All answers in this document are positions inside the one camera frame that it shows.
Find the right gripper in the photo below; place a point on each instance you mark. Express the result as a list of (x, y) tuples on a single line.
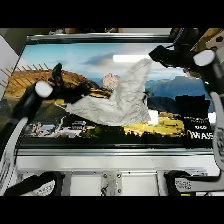
[(165, 56)]

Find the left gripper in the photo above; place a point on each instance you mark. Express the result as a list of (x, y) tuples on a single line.
[(71, 91)]

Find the grey garment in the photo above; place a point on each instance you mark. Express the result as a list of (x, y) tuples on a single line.
[(125, 100)]

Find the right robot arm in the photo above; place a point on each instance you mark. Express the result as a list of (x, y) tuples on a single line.
[(208, 66)]

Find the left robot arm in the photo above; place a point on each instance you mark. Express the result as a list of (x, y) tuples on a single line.
[(23, 105)]

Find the black garment with white print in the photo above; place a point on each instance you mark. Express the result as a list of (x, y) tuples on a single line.
[(196, 123)]

